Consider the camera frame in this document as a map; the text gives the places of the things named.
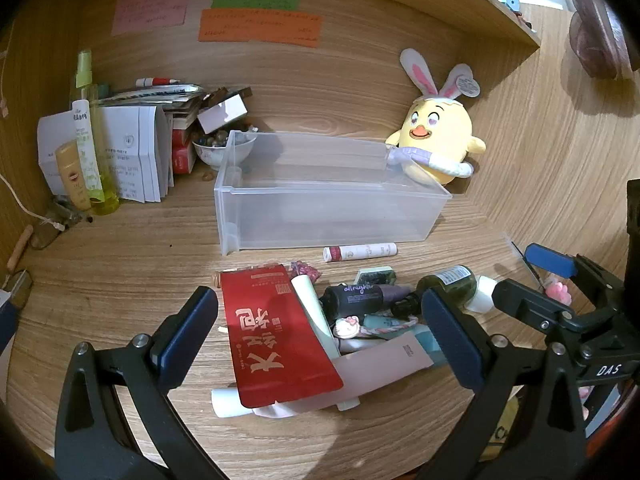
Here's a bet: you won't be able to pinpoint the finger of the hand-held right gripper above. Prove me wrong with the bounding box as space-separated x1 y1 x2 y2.
525 243 626 311
492 279 576 346

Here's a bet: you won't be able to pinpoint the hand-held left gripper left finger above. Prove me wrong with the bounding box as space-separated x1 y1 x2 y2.
55 287 221 480

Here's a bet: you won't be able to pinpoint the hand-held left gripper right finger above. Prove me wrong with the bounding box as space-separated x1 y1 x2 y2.
415 290 586 480

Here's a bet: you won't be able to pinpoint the white cap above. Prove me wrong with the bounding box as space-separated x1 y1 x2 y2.
467 275 497 313

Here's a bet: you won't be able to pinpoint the dark green glass bottle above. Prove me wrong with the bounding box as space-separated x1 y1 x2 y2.
390 265 478 318

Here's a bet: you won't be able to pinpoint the teal tube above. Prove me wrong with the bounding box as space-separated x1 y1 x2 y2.
361 313 407 331

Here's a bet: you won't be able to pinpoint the pale pink tube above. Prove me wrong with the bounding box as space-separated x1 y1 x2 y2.
210 332 433 418

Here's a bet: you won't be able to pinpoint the red packet white characters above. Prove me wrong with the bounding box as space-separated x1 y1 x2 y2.
220 265 345 408

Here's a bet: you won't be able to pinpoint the green white eraser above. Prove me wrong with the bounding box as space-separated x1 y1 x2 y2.
354 266 397 286

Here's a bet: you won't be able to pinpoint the dark purple bottle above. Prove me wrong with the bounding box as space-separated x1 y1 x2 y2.
320 282 416 321

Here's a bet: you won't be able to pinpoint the white lip balm tube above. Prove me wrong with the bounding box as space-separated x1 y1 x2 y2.
322 242 398 262

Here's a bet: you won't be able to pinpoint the slim white green tube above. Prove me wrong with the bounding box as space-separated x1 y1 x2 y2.
291 275 341 358

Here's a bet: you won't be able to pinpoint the pink glitter packet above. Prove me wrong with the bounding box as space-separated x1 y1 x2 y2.
290 260 321 283

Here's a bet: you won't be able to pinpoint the clear plastic bin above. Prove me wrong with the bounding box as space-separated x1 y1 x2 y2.
214 130 453 257

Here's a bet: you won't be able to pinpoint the person's right hand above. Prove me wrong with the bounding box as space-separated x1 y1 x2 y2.
577 385 601 411

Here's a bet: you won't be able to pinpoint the black stick with pink charm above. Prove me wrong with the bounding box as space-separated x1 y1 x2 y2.
510 241 573 307

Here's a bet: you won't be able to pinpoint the yellow packet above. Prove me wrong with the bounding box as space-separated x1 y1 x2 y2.
492 395 523 451

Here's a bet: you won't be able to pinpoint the yellow chick plush toy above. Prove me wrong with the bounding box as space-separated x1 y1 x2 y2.
384 48 487 186

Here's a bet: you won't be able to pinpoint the blue notebook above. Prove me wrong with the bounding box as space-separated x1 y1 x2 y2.
0 270 33 356

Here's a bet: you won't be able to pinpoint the white ceramic bowl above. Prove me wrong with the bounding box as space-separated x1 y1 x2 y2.
192 130 258 171

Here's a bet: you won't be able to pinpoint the folded white leaflet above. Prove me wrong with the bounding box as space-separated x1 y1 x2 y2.
100 105 176 204

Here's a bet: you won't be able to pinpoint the yellow-green spray bottle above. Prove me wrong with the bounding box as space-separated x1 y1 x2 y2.
75 50 121 216

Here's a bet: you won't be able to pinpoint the pile of beads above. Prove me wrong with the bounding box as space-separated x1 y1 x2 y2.
197 130 246 150

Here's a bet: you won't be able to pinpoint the small white open box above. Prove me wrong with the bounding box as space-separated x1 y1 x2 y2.
196 87 253 133

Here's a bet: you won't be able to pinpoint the white tube green print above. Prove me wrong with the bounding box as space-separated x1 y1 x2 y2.
71 99 107 211

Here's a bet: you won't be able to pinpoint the stack of booklets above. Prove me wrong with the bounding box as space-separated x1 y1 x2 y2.
97 84 206 128

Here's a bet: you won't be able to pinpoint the white paper sheet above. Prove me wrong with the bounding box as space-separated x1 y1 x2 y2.
37 112 76 196

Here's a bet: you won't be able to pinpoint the brown wooden ornament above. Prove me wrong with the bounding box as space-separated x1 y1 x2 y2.
569 0 632 81

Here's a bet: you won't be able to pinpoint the wooden shelf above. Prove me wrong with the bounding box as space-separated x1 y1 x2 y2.
425 0 543 52

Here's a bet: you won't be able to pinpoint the orange sticky note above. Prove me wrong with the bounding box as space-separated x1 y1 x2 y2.
198 9 323 49

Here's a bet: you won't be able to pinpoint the pink sticky note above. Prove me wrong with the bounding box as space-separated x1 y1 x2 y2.
111 0 193 37

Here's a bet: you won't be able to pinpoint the green sticky note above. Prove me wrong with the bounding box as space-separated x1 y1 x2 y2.
210 0 301 11

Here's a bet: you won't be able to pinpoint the clear frame eyeglasses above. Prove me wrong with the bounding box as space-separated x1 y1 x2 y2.
30 200 93 251

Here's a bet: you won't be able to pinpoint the wooden handle tool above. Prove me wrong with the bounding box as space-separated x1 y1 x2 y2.
7 225 34 271

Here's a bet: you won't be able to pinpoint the white cable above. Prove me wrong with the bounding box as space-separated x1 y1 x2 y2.
0 175 67 232

